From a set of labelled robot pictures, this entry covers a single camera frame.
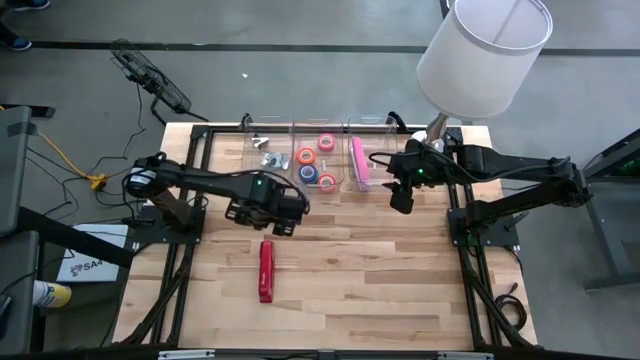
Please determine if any pink stapler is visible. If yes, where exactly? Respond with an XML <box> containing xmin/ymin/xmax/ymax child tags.
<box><xmin>350</xmin><ymin>136</ymin><xmax>372</xmax><ymax>190</ymax></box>

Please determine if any dark metal side table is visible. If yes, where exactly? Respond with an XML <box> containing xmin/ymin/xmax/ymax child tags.
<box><xmin>582</xmin><ymin>127</ymin><xmax>640</xmax><ymax>292</ymax></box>

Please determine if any red stapler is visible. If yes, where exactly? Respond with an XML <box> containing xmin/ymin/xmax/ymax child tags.
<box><xmin>257</xmin><ymin>240</ymin><xmax>276</xmax><ymax>304</ymax></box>

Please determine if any clear plastic bin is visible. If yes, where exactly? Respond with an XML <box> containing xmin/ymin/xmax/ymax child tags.
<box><xmin>292</xmin><ymin>117</ymin><xmax>346</xmax><ymax>194</ymax></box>
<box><xmin>243</xmin><ymin>117</ymin><xmax>295</xmax><ymax>194</ymax></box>
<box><xmin>346</xmin><ymin>115</ymin><xmax>400</xmax><ymax>194</ymax></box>

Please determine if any white shade table lamp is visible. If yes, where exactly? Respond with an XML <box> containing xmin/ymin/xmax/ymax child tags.
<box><xmin>409</xmin><ymin>0</ymin><xmax>555</xmax><ymax>146</ymax></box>

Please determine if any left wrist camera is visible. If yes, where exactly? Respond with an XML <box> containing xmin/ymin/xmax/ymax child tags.
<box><xmin>285</xmin><ymin>194</ymin><xmax>312</xmax><ymax>223</ymax></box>

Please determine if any person's shoe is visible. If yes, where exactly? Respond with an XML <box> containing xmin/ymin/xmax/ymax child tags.
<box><xmin>0</xmin><ymin>22</ymin><xmax>32</xmax><ymax>52</ymax></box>
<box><xmin>7</xmin><ymin>0</ymin><xmax>51</xmax><ymax>12</ymax></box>

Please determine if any white printed sign board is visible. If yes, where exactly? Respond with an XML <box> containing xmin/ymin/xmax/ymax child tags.
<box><xmin>55</xmin><ymin>223</ymin><xmax>130</xmax><ymax>284</ymax></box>

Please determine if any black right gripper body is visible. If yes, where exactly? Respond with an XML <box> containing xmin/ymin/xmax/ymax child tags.
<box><xmin>392</xmin><ymin>139</ymin><xmax>426</xmax><ymax>192</ymax></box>

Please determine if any black wire mesh basket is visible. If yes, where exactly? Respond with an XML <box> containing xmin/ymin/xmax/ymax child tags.
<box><xmin>109</xmin><ymin>38</ymin><xmax>194</xmax><ymax>115</ymax></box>

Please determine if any yellow and white bottle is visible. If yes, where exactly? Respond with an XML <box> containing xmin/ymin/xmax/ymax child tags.
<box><xmin>32</xmin><ymin>279</ymin><xmax>73</xmax><ymax>309</ymax></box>

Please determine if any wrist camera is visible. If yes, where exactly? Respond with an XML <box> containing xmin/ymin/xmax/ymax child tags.
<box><xmin>389</xmin><ymin>189</ymin><xmax>417</xmax><ymax>216</ymax></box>
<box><xmin>285</xmin><ymin>194</ymin><xmax>312</xmax><ymax>223</ymax></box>

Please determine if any silver metal bracket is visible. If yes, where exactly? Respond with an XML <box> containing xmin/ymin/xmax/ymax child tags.
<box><xmin>157</xmin><ymin>349</ymin><xmax>217</xmax><ymax>360</ymax></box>
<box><xmin>437</xmin><ymin>351</ymin><xmax>495</xmax><ymax>360</ymax></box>

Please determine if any grey cabinet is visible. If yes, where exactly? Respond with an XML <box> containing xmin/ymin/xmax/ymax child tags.
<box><xmin>0</xmin><ymin>229</ymin><xmax>41</xmax><ymax>356</ymax></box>
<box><xmin>0</xmin><ymin>104</ymin><xmax>34</xmax><ymax>239</ymax></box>

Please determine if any black diagonal beam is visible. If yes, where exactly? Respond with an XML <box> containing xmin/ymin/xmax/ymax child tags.
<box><xmin>17</xmin><ymin>205</ymin><xmax>137</xmax><ymax>269</ymax></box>

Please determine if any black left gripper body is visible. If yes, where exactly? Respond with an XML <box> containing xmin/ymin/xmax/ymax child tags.
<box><xmin>259</xmin><ymin>192</ymin><xmax>291</xmax><ymax>233</ymax></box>

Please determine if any yellow extension cable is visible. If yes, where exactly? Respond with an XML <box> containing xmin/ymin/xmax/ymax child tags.
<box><xmin>37</xmin><ymin>130</ymin><xmax>109</xmax><ymax>192</ymax></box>

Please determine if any dark purple tape roll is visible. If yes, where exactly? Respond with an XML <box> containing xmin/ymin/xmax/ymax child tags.
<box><xmin>298</xmin><ymin>164</ymin><xmax>320</xmax><ymax>185</ymax></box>

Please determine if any coiled black cable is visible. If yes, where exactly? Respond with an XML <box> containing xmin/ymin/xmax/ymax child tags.
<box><xmin>493</xmin><ymin>282</ymin><xmax>529</xmax><ymax>332</ymax></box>

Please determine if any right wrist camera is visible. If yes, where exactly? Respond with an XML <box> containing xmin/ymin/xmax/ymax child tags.
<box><xmin>389</xmin><ymin>189</ymin><xmax>417</xmax><ymax>216</ymax></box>

